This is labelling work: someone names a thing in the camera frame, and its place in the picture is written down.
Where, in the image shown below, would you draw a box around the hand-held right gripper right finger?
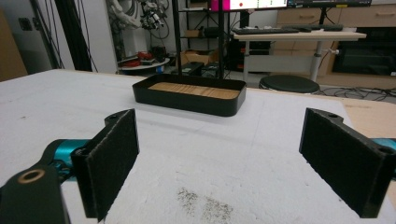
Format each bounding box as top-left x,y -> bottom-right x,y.
299,107 -> 396,219

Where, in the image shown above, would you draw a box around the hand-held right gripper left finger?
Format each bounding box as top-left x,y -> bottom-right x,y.
70,108 -> 140,223

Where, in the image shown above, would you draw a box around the round black stool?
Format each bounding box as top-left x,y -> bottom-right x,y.
259,75 -> 321,95

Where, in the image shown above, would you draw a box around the round white side table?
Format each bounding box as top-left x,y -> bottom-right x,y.
118,57 -> 171,75

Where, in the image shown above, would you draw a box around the black tray with wooden bottom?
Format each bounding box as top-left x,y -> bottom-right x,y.
132,73 -> 248,118

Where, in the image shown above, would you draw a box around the wooden drawer cabinet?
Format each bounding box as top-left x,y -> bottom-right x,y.
274,4 -> 396,90

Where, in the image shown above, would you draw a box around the light wooden desk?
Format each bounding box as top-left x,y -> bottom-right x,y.
233,29 -> 368,82

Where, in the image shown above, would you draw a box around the cardboard box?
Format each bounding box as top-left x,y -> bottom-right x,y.
179,49 -> 219,66

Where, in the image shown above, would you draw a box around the black keyboard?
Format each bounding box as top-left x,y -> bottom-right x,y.
233,27 -> 301,35

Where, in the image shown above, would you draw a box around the black metal stand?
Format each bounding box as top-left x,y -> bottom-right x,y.
171,0 -> 226,79

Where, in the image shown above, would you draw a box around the black shelf rack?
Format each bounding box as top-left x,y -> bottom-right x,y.
182,0 -> 232,54

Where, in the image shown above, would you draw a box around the computer monitor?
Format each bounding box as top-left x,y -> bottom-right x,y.
208,0 -> 289,12

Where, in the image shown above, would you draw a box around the black floor cables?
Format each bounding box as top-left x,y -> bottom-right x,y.
317,86 -> 396,103

